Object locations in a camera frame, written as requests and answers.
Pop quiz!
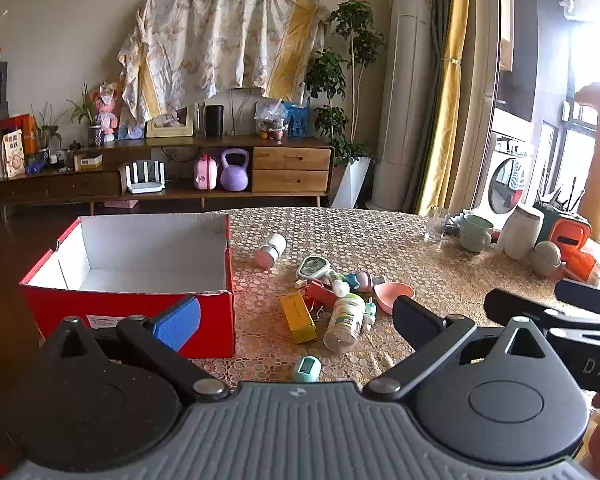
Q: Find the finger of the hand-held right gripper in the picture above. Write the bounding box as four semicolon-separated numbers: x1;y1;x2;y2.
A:
554;279;600;318
484;287;600;333

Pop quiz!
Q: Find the wooden media cabinet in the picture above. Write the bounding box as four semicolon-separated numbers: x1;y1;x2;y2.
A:
0;135;336;223

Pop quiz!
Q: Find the white washing machine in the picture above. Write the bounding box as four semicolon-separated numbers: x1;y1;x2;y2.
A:
472;132;536;221

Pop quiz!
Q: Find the white router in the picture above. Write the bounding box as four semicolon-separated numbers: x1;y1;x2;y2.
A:
119;159;167;195

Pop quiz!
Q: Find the red cardboard box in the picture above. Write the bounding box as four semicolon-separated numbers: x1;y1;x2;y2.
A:
20;212;237;359

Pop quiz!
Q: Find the thin leafy plant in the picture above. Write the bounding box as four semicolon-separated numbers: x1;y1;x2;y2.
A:
31;104;64;152

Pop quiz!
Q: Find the yellow curtain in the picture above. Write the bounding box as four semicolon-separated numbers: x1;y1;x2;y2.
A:
414;0;473;216

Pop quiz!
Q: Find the red horse toy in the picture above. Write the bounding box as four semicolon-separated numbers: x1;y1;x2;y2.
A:
302;280;338;313

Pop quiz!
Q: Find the white green meter device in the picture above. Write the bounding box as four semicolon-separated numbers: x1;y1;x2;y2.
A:
296;255;331;282

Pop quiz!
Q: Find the white bottle green label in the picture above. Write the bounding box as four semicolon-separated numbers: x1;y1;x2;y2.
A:
323;294;367;354

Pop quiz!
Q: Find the pale green mug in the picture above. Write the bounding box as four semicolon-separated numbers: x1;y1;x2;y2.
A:
459;214;495;253

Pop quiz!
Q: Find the grey round container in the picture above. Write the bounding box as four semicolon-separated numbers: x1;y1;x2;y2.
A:
530;241;566;278

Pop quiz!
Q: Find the pink toy suitcase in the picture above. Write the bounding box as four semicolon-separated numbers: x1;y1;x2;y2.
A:
194;155;219;191

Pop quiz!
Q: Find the clear plastic bag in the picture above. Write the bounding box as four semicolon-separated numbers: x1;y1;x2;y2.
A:
254;100;288;142

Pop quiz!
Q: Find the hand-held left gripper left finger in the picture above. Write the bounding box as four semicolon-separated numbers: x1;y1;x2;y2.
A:
60;296;231;403

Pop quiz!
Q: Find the printed snack bag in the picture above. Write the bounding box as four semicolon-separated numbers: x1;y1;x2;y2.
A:
1;130;27;178

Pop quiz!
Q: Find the floral yellow sheet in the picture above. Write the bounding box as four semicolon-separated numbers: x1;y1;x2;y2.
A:
117;0;331;123

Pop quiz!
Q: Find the covered standing air conditioner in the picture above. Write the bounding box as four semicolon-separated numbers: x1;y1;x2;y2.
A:
365;0;435;212

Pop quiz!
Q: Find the yellow small box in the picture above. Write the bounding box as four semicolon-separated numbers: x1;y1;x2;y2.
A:
280;291;317;344

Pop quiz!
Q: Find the wooden drawer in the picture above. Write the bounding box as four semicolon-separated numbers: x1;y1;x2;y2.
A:
252;170;330;193
253;147;332;171

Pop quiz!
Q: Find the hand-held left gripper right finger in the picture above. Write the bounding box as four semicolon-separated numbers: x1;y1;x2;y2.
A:
362;296;548;402

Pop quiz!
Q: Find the black speaker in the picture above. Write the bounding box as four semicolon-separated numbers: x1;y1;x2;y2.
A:
204;105;225;137

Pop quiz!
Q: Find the green indoor tree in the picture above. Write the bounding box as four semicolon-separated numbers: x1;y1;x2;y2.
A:
305;0;387;167

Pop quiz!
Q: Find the white round jar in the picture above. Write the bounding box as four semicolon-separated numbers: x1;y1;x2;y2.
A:
254;233;287;269

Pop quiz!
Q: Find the clear drinking glass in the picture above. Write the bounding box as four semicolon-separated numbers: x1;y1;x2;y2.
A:
424;206;451;245

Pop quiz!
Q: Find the small plant in vase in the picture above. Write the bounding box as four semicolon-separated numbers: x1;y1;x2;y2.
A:
67;80;104;148

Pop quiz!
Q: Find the purple kettlebell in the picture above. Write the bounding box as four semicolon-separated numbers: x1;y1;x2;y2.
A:
220;148;251;192

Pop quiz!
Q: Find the pink doll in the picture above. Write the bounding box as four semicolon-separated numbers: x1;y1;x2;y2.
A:
91;81;123;142

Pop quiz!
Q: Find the photo frame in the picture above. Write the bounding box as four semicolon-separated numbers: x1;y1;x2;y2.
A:
146;107;196;138

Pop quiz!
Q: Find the orange plastic item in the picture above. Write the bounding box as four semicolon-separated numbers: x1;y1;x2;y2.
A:
562;247;600;283

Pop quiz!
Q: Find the blue bag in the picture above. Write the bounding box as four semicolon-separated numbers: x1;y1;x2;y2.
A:
282;101;312;137

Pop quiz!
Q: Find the orange box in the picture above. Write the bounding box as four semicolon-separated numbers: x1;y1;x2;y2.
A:
0;114;38;157

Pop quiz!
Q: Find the pink blue small bottle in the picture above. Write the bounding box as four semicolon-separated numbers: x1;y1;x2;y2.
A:
345;272;387;292

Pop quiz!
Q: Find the green orange utensil holder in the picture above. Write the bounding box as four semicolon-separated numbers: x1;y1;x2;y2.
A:
532;177;592;261

